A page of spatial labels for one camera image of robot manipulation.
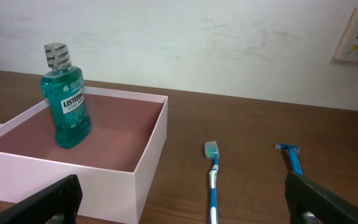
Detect blue disposable razor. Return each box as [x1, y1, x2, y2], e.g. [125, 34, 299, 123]
[275, 142, 303, 175]

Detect white open cardboard box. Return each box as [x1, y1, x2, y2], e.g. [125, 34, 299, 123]
[0, 86, 168, 223]

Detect blue white toothbrush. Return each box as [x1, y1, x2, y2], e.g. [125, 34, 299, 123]
[204, 141, 219, 224]

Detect teal mouthwash bottle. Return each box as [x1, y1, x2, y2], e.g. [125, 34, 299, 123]
[40, 43, 91, 149]

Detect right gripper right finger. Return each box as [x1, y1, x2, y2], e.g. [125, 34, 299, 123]
[285, 171, 358, 223]

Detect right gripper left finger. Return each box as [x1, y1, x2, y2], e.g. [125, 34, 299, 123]
[0, 174, 83, 224]

